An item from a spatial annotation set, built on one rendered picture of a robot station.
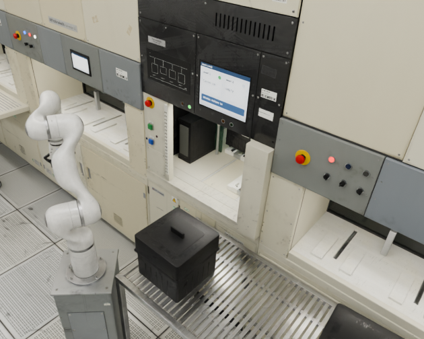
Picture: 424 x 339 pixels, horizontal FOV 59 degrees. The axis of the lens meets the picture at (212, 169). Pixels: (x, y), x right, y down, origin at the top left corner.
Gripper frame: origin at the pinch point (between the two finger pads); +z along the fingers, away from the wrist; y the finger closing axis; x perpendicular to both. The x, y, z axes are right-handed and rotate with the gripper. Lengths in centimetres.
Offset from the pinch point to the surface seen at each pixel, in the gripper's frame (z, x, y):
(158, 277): 17, -84, 30
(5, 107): 20, 138, -32
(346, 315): 0, -142, 86
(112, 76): -41, 22, 37
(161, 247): 0, -82, 32
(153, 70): -54, -11, 53
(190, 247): 0, -88, 44
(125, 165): 20.7, 18.8, 40.1
